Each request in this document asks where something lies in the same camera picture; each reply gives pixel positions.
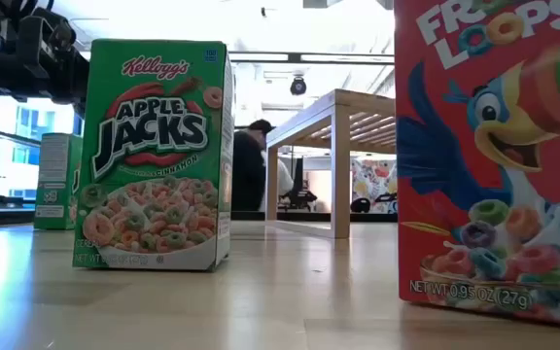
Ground person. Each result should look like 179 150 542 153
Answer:
259 148 295 213
230 119 275 213

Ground black aluminium table frame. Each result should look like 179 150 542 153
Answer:
0 50 398 226

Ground red Froot Loops cereal box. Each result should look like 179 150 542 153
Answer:
393 0 560 332

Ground wooden slatted shelf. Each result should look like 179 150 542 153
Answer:
263 88 397 240

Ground round black camera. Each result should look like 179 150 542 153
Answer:
289 75 308 97

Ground large glass window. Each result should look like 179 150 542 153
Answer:
0 93 86 203

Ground green Apple Jacks cereal box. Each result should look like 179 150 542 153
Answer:
72 38 236 272
33 132 85 231

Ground colourful floral cloth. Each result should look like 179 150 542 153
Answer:
350 157 398 215

